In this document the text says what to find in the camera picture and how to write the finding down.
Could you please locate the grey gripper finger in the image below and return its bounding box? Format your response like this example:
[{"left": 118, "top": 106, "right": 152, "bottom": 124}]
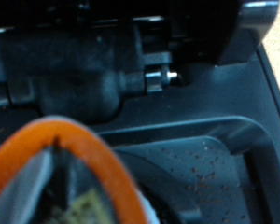
[{"left": 0, "top": 136, "right": 71, "bottom": 224}]

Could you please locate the white coffee pod orange rim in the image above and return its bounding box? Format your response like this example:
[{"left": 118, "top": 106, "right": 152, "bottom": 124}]
[{"left": 0, "top": 115, "right": 161, "bottom": 224}]

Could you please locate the black Keurig coffee machine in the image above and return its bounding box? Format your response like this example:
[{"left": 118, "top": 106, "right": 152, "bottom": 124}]
[{"left": 0, "top": 0, "right": 280, "bottom": 224}]

